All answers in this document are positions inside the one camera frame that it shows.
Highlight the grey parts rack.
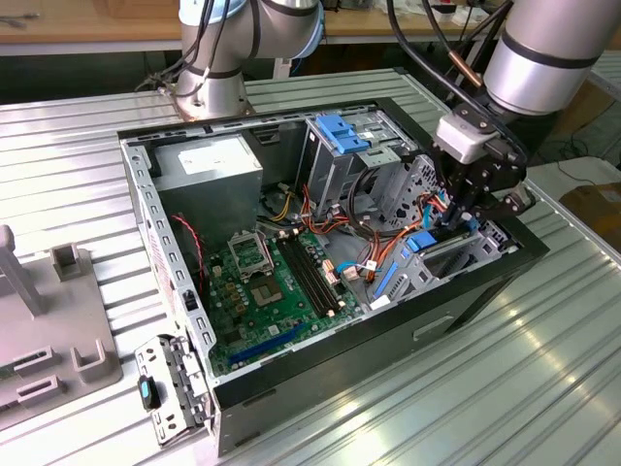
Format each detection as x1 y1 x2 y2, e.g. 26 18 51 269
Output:
0 223 123 414

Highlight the coloured power wire bundle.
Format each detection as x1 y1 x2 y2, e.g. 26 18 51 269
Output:
259 183 350 239

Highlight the wooden desk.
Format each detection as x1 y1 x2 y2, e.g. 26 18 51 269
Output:
0 0 508 57

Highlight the orange power wire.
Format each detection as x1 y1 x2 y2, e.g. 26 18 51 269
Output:
361 191 452 283

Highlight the grey power supply unit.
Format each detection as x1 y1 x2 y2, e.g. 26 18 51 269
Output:
151 133 265 253

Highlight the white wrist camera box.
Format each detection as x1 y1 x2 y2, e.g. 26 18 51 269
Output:
434 109 499 165

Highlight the black tripod pole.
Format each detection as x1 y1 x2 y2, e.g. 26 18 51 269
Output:
455 0 514 86

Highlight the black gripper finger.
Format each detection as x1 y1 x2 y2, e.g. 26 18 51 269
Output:
471 186 538 222
434 145 479 229

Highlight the blue data wire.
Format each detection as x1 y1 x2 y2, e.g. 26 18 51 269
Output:
420 193 455 229

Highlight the white metal frame table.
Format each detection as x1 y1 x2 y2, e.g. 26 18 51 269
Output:
589 62 621 98

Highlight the metal socket cover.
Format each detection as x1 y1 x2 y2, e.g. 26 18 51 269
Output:
227 231 272 282

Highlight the thick black wrist cable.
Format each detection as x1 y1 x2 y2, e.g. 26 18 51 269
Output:
385 0 529 162

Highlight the light blue motherboard wire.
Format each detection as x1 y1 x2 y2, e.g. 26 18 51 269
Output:
336 260 385 274

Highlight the grey metal disk bay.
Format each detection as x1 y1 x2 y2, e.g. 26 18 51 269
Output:
373 216 506 312

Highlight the blue expansion slot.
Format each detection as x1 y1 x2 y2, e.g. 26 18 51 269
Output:
227 322 307 368

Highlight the green RAM stick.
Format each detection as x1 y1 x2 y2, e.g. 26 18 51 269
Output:
0 358 30 384

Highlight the blue plastic drive latch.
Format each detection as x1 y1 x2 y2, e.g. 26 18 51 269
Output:
314 114 373 155

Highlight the green motherboard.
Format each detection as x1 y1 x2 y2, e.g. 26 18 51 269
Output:
206 227 365 378

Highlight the grey hinged card bracket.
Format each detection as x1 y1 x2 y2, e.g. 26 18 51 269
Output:
134 333 217 447

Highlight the black RAM slot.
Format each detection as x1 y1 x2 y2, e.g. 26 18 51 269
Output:
290 231 342 312
279 235 331 319

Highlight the black wire bundle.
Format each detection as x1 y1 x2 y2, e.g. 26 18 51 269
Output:
346 167 389 239

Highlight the CPU socket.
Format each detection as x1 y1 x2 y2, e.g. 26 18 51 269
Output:
247 277 285 310

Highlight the black and blue latch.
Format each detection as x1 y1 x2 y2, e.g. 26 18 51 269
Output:
137 374 161 413

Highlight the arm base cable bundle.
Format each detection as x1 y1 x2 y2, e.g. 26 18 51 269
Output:
135 0 229 93

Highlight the brown cardboard box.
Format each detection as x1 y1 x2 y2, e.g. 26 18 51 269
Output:
557 182 621 239

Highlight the copper coloured cable sleeve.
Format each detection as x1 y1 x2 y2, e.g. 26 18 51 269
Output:
445 48 485 89

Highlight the grey metal drive cage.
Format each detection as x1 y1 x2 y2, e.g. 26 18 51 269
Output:
295 110 419 215

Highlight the black open PC case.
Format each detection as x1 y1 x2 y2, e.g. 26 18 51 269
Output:
115 95 552 457

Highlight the hard disk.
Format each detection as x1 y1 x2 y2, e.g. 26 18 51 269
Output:
373 217 479 302

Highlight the red and black twisted wire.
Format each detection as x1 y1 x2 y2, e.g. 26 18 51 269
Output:
170 213 211 302

